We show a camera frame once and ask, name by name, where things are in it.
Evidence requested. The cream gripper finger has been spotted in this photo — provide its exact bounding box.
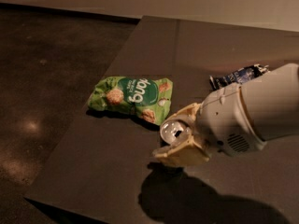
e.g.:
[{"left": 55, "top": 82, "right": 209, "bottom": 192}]
[
  {"left": 152, "top": 132, "right": 213, "bottom": 167},
  {"left": 166, "top": 103, "right": 201, "bottom": 125}
]

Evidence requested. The redbull can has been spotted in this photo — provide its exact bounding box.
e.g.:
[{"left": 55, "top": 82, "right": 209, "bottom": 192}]
[{"left": 160, "top": 115, "right": 194, "bottom": 147}]

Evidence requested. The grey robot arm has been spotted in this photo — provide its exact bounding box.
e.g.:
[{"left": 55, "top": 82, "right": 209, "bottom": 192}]
[{"left": 153, "top": 63, "right": 299, "bottom": 167}]

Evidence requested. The green chip bag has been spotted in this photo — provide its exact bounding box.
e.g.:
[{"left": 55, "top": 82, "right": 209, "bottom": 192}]
[{"left": 88, "top": 77, "right": 173, "bottom": 126}]

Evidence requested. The blue chip bag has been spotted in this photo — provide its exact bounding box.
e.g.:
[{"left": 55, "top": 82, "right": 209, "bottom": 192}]
[{"left": 209, "top": 63, "right": 269, "bottom": 91}]

